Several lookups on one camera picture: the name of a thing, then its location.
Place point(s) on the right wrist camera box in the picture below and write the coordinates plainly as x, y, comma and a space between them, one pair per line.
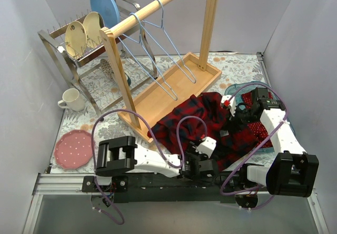
229, 102

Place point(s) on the cream plate front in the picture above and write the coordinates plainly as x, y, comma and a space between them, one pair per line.
75, 39

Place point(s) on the white mug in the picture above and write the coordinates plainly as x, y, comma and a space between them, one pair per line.
72, 99

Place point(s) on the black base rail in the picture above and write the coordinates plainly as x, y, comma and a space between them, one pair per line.
150, 187

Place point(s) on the pink dotted plate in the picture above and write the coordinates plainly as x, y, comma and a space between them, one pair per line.
73, 150

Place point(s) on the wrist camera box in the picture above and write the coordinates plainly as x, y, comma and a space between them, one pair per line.
229, 102
207, 146

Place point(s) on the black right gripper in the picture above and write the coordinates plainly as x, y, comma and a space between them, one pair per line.
243, 113

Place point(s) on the cream plate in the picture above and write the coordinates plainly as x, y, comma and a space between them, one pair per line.
75, 39
93, 24

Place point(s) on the patterned bowl under rack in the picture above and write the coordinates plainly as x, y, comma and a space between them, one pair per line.
106, 68

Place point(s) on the teal cup under rack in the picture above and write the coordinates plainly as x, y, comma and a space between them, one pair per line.
128, 79

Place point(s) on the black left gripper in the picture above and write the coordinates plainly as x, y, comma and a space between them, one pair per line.
201, 155

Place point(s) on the metal dish rack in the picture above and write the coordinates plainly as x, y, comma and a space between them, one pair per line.
92, 84

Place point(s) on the red plaid skirt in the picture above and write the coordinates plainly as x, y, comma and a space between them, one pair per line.
231, 143

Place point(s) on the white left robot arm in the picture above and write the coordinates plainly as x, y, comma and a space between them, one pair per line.
120, 155

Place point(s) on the teal plastic tray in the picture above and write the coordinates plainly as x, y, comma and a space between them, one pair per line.
237, 90

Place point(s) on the cream plate rear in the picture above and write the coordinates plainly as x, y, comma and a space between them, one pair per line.
93, 24

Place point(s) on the blue plate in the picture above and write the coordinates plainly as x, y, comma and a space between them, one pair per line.
108, 10

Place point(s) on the red polka dot cloth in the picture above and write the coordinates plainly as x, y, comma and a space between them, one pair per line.
256, 128

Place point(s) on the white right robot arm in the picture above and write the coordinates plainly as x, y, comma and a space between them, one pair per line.
292, 172

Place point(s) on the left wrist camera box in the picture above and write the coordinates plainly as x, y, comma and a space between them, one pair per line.
207, 146

